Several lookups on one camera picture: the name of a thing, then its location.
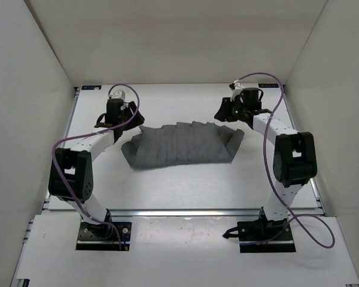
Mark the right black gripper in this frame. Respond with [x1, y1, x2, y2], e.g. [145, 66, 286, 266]
[214, 97, 247, 123]

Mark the grey pleated skirt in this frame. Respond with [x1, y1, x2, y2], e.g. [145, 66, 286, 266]
[121, 121, 245, 170]

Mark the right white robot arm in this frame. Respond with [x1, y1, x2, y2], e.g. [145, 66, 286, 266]
[214, 83, 317, 240]

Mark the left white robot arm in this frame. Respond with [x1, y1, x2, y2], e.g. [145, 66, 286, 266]
[48, 98, 144, 240]

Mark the right blue table label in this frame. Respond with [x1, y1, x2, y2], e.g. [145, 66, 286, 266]
[258, 83, 279, 88]

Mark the blue table label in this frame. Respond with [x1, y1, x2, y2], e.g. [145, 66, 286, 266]
[258, 83, 279, 88]
[81, 85, 102, 90]

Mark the left blue table label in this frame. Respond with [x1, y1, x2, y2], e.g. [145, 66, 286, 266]
[81, 85, 102, 90]

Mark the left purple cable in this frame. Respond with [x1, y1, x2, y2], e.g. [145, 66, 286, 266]
[51, 83, 142, 251]

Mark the purple cable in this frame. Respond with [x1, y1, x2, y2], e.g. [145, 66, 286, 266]
[51, 83, 142, 251]
[235, 72, 336, 249]

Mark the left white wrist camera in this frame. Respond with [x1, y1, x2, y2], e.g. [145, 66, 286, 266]
[108, 89, 126, 101]

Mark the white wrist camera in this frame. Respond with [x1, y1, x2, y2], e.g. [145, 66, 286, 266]
[108, 89, 126, 101]
[229, 80, 245, 101]

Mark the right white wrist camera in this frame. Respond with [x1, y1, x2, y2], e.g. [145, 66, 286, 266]
[229, 80, 245, 101]

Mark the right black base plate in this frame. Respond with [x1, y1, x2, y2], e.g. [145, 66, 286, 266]
[223, 219, 296, 254]

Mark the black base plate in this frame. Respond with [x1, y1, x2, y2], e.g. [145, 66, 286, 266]
[223, 219, 296, 254]
[76, 221, 132, 252]

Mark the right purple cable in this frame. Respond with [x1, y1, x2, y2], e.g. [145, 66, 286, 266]
[235, 72, 336, 249]

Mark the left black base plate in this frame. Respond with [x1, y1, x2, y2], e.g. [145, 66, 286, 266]
[76, 221, 132, 252]

